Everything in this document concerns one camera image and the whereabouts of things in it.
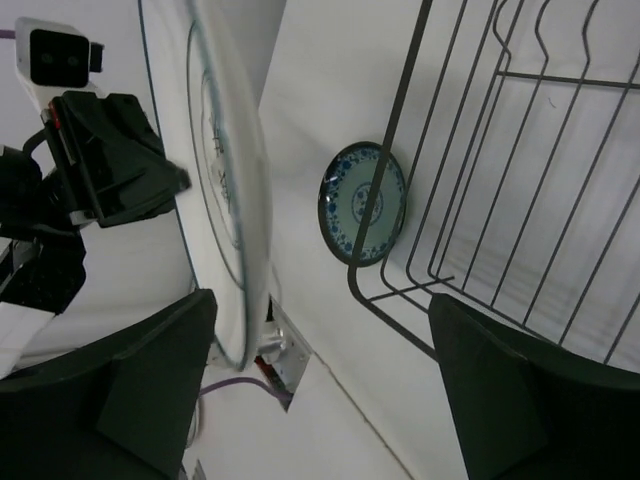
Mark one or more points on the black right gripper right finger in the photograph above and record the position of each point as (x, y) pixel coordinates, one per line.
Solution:
(524, 408)

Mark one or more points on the grey wire dish rack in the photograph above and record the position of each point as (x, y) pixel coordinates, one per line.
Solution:
(510, 175)

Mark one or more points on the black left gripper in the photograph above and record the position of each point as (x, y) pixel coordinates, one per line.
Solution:
(95, 159)

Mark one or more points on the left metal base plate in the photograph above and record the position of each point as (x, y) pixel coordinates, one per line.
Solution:
(283, 355)

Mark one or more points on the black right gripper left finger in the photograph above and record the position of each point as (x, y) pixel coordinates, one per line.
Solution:
(117, 408)

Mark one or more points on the white plate with teal rim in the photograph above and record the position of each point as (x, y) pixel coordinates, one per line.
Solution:
(208, 122)

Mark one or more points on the blue floral green plate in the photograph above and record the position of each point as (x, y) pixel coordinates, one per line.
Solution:
(342, 201)

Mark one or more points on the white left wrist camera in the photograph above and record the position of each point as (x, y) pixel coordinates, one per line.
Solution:
(52, 58)

